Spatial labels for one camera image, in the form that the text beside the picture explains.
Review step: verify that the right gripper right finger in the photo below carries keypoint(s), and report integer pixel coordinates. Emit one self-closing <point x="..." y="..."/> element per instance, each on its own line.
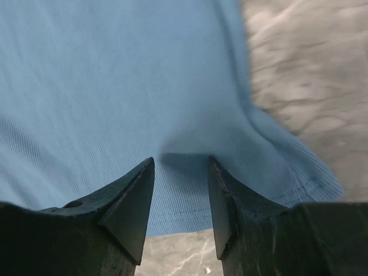
<point x="255" y="236"/>

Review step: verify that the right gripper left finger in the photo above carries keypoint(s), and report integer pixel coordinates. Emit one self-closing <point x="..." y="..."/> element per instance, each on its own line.
<point x="102" y="233"/>

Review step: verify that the blue tank top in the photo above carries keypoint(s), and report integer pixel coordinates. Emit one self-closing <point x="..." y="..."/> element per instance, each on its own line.
<point x="89" y="89"/>

